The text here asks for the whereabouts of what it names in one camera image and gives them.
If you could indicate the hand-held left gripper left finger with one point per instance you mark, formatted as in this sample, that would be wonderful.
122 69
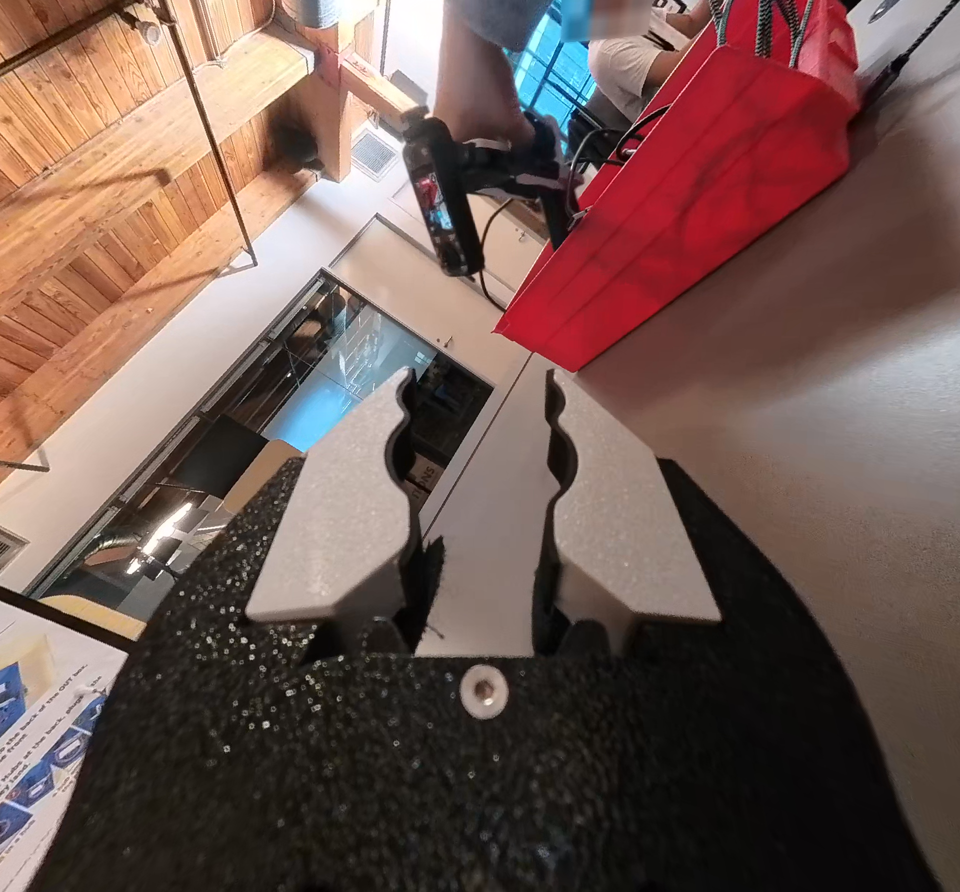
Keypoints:
337 524

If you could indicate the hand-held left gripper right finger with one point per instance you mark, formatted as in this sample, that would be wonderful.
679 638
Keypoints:
630 532

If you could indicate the red plastic bin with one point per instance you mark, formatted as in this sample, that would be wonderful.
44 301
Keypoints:
675 194

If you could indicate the person's right forearm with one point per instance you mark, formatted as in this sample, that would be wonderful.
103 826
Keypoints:
472 82

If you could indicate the large framed glass window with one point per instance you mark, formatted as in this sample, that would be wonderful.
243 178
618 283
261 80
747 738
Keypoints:
337 397

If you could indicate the wooden sign board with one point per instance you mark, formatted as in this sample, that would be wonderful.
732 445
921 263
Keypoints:
97 616

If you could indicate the printed instruction sheet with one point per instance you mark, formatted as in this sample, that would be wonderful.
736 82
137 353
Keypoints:
45 757

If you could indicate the black ceiling pipe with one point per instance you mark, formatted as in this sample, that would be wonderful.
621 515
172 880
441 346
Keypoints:
75 32

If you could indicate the wall vent grille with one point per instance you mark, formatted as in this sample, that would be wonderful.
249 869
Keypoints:
373 152
11 548

